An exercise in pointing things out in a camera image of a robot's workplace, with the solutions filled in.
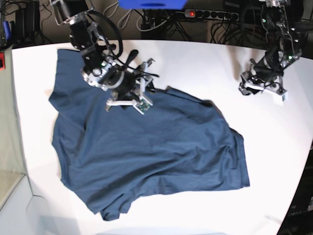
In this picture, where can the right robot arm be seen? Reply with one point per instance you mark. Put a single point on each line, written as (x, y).
(102, 67)

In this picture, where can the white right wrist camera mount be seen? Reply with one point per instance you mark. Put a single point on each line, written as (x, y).
(140, 107)

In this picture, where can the dark blue t-shirt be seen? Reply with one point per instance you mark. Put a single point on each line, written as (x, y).
(111, 158)

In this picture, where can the black power strip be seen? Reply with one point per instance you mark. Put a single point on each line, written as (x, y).
(211, 15)

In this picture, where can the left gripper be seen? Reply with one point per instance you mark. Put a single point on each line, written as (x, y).
(265, 73)

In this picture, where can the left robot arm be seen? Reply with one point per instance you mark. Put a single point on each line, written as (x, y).
(282, 42)

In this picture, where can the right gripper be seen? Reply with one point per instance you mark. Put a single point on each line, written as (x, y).
(130, 87)

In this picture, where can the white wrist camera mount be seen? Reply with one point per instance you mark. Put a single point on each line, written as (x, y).
(140, 107)
(251, 84)

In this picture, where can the blue plastic bin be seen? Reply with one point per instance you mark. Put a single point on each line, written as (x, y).
(152, 4)

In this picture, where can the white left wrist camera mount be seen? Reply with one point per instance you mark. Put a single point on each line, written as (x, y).
(251, 84)

